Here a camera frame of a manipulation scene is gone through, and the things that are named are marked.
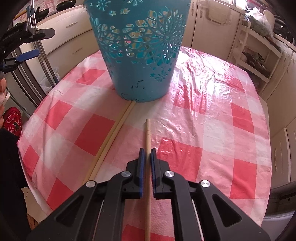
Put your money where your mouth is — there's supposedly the round wooden chopstick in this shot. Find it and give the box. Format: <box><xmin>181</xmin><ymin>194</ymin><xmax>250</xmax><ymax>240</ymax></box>
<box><xmin>144</xmin><ymin>119</ymin><xmax>152</xmax><ymax>241</ymax></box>

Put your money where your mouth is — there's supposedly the red patterned bowl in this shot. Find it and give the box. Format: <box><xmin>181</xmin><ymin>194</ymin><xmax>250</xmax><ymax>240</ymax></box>
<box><xmin>3</xmin><ymin>107</ymin><xmax>23</xmax><ymax>137</ymax></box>

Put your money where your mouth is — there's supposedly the wooden chopstick bundle leftmost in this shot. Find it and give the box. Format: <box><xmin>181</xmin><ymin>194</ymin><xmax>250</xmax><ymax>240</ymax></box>
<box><xmin>82</xmin><ymin>100</ymin><xmax>132</xmax><ymax>184</ymax></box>

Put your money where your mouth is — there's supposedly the wooden chopstick bundle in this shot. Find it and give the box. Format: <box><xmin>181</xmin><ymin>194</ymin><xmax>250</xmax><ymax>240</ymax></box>
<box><xmin>82</xmin><ymin>100</ymin><xmax>132</xmax><ymax>184</ymax></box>
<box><xmin>88</xmin><ymin>100</ymin><xmax>136</xmax><ymax>181</ymax></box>

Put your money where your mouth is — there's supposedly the pink checkered plastic tablecloth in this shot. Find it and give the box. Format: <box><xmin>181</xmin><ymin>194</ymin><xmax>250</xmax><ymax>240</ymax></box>
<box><xmin>18</xmin><ymin>48</ymin><xmax>271</xmax><ymax>240</ymax></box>

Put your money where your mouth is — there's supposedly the teal perforated plastic basket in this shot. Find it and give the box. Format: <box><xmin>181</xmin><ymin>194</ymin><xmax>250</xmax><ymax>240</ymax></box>
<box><xmin>83</xmin><ymin>0</ymin><xmax>190</xmax><ymax>102</ymax></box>

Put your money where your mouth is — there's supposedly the white shelf rack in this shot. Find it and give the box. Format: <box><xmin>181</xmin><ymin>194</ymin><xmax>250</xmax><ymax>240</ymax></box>
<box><xmin>227</xmin><ymin>20</ymin><xmax>282</xmax><ymax>93</ymax></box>

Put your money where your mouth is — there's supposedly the green vegetables plastic bag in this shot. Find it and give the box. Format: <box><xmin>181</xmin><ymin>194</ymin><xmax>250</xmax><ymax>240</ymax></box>
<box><xmin>245</xmin><ymin>7</ymin><xmax>273</xmax><ymax>38</ymax></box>

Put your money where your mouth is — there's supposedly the blue handled metal mop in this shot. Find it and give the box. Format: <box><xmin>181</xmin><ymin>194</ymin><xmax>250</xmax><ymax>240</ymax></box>
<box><xmin>27</xmin><ymin>0</ymin><xmax>59</xmax><ymax>87</ymax></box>

